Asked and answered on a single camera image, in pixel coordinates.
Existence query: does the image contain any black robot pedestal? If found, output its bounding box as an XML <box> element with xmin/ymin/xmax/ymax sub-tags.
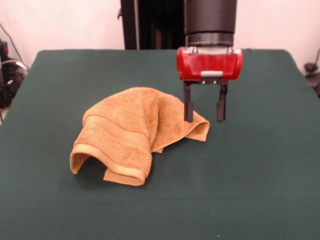
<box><xmin>120</xmin><ymin>0</ymin><xmax>186</xmax><ymax>50</ymax></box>

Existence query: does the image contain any black equipment bundle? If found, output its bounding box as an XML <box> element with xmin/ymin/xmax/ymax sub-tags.
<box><xmin>0</xmin><ymin>58</ymin><xmax>29</xmax><ymax>109</ymax></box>

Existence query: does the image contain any tan terry towel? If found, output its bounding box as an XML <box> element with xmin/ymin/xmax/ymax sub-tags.
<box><xmin>69</xmin><ymin>86</ymin><xmax>211</xmax><ymax>187</ymax></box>

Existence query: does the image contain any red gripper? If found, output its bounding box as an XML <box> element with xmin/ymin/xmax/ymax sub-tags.
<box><xmin>176</xmin><ymin>46</ymin><xmax>244</xmax><ymax>123</ymax></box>

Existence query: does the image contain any dark green table cloth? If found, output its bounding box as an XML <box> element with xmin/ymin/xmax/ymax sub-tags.
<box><xmin>0</xmin><ymin>48</ymin><xmax>320</xmax><ymax>240</ymax></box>

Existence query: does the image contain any black plug with cable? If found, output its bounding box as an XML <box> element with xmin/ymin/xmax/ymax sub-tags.
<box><xmin>303</xmin><ymin>62</ymin><xmax>320</xmax><ymax>99</ymax></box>

